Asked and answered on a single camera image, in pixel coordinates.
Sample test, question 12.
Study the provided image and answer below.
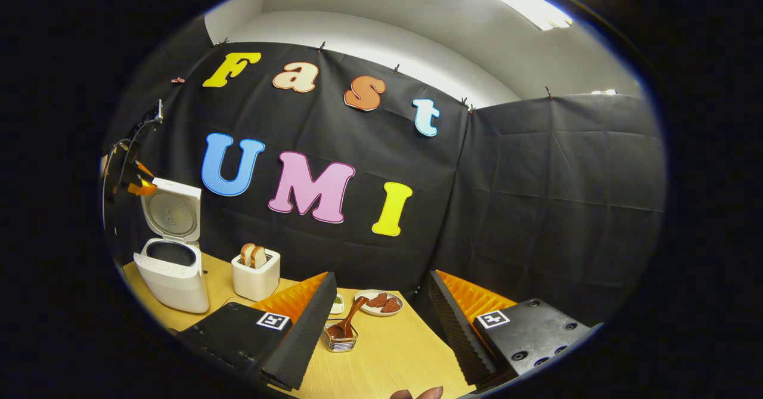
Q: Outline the black backdrop cloth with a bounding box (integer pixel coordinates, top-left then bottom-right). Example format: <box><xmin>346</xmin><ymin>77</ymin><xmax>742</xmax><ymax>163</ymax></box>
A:
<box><xmin>101</xmin><ymin>14</ymin><xmax>666</xmax><ymax>328</ymax></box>

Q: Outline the white toaster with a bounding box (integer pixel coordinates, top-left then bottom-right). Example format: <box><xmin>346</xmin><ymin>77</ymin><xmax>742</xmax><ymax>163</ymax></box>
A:
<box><xmin>231</xmin><ymin>248</ymin><xmax>281</xmax><ymax>302</ymax></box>

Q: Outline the white round plate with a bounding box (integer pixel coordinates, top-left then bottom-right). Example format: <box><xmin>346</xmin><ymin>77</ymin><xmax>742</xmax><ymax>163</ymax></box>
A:
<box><xmin>354</xmin><ymin>290</ymin><xmax>404</xmax><ymax>317</ymax></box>

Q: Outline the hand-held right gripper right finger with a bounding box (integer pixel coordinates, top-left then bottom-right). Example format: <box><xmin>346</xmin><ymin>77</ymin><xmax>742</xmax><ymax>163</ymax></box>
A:
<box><xmin>429</xmin><ymin>270</ymin><xmax>603</xmax><ymax>391</ymax></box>

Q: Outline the brown wooden spoon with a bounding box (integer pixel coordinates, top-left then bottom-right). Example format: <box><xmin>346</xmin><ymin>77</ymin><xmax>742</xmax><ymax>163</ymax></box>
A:
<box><xmin>327</xmin><ymin>296</ymin><xmax>370</xmax><ymax>339</ymax></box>

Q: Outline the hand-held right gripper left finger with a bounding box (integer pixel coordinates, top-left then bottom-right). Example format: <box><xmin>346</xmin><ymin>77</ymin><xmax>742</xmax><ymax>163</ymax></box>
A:
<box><xmin>179</xmin><ymin>271</ymin><xmax>338</xmax><ymax>392</ymax></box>

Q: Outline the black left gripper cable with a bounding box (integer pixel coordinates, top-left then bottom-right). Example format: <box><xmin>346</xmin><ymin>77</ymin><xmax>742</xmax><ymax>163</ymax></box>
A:
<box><xmin>101</xmin><ymin>119</ymin><xmax>160</xmax><ymax>233</ymax></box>

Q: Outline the white rice cooker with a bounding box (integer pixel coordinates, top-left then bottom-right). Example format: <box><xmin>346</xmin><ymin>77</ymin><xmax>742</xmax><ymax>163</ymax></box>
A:
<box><xmin>133</xmin><ymin>177</ymin><xmax>210</xmax><ymax>314</ymax></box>

